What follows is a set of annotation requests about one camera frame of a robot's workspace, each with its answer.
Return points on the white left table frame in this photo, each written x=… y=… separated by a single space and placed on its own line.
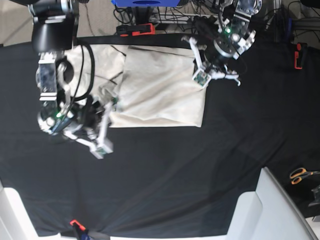
x=15 y=223

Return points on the white table frame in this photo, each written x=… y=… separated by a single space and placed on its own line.
x=268 y=213
x=15 y=223

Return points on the orange black clamp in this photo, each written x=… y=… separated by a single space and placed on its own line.
x=136 y=30
x=300 y=55

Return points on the black device at right edge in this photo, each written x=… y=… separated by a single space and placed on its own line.
x=316 y=195

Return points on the blue box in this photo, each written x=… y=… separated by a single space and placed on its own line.
x=145 y=3

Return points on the white T-shirt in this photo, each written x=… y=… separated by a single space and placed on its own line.
x=152 y=86

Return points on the white right table frame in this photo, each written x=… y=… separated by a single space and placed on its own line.
x=268 y=213

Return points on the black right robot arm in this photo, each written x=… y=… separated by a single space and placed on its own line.
x=55 y=27

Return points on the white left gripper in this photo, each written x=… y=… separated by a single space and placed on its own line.
x=210 y=64

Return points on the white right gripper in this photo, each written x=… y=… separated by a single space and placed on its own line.
x=89 y=127

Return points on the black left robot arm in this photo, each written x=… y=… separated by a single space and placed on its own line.
x=222 y=37

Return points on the orange black clamp right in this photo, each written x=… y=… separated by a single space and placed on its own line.
x=300 y=55

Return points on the black table cloth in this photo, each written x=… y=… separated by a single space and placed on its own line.
x=166 y=182

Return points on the orange handled scissors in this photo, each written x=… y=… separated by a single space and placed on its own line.
x=301 y=173

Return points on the white power strip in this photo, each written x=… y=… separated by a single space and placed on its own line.
x=169 y=18

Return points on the orange black clamp top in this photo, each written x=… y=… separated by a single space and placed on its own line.
x=136 y=30

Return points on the orange clamp bottom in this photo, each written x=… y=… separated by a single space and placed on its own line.
x=76 y=224

